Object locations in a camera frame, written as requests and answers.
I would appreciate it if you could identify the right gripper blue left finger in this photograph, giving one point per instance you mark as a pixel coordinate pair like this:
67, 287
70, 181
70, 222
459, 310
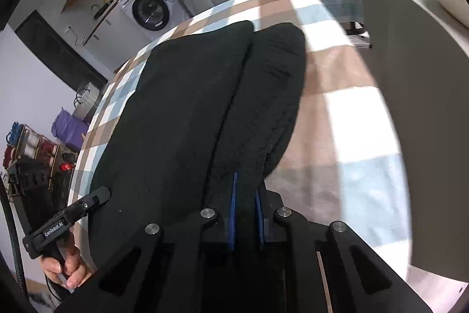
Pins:
232, 216

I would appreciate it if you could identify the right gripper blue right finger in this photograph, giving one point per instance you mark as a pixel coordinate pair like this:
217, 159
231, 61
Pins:
260, 216

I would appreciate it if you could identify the black knit shirt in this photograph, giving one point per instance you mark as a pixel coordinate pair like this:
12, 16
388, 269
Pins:
206, 106

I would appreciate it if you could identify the left hand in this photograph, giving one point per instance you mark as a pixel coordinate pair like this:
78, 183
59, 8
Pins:
73, 272

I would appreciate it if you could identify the shoe rack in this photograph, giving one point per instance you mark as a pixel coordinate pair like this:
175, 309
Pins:
32, 156

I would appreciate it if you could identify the purple bag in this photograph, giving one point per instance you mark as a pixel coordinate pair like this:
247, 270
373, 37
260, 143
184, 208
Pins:
69, 130

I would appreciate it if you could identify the checkered bed sheet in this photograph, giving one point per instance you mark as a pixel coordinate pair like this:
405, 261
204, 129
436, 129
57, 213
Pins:
343, 160

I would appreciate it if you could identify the woven laundry basket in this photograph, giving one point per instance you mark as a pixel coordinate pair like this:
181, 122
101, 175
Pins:
86, 101

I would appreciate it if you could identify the white washing machine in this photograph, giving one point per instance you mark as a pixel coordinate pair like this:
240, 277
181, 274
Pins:
154, 17

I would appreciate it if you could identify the grey cabinet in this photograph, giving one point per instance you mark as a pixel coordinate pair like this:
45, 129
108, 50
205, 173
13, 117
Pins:
421, 65

